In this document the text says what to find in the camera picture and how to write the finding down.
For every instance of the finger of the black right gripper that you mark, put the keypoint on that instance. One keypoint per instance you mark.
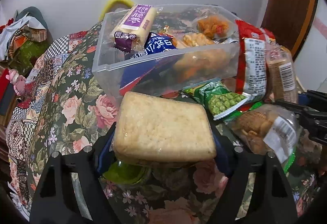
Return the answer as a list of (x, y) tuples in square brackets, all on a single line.
[(313, 121), (313, 99)]

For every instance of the floral green bedspread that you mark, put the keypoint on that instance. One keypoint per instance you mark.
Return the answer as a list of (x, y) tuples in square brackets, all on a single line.
[(237, 186)]

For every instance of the green jelly cup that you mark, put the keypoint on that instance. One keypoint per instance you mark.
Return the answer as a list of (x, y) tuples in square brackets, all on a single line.
[(124, 174)]

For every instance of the patchwork quilt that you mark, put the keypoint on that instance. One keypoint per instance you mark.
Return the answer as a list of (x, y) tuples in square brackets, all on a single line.
[(21, 127)]

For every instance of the brown wooden door frame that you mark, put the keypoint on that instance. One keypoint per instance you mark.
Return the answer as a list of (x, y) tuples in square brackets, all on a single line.
[(290, 22)]

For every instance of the clear plastic storage bin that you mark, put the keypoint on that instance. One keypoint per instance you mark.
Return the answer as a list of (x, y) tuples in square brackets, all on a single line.
[(109, 62)]

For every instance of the orange fried snack bag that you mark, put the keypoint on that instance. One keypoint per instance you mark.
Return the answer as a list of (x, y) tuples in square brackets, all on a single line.
[(215, 26)]

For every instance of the green-edged cookie bag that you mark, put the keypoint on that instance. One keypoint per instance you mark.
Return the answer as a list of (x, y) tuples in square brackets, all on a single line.
[(266, 127)]

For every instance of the purple coconut roll pack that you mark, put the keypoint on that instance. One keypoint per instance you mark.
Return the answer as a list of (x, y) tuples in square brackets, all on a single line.
[(133, 29)]

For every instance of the pink plush toy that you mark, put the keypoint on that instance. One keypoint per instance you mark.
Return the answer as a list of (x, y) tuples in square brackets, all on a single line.
[(18, 81)]

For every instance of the rice cracker block pack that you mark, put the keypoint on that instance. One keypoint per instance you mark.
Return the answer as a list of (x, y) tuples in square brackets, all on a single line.
[(158, 130)]

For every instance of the brown biscuit sleeve pack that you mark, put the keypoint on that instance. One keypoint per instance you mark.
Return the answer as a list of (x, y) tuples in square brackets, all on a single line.
[(282, 73)]

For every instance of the green peas snack packet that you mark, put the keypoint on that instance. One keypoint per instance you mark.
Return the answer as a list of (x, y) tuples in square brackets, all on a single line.
[(215, 97)]

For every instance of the blue snack packet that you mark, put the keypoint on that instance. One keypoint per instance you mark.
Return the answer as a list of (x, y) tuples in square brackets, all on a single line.
[(132, 75)]

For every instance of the orange cracker pack in bin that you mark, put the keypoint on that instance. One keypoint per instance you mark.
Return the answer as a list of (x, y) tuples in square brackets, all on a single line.
[(196, 63)]

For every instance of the red snack packet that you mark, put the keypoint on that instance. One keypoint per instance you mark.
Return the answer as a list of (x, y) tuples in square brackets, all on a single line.
[(252, 79)]

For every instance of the pile of clothes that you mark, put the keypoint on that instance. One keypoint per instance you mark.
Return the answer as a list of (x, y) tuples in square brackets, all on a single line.
[(24, 39)]

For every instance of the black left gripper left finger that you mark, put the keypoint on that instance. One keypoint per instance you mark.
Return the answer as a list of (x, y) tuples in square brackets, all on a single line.
[(69, 189)]

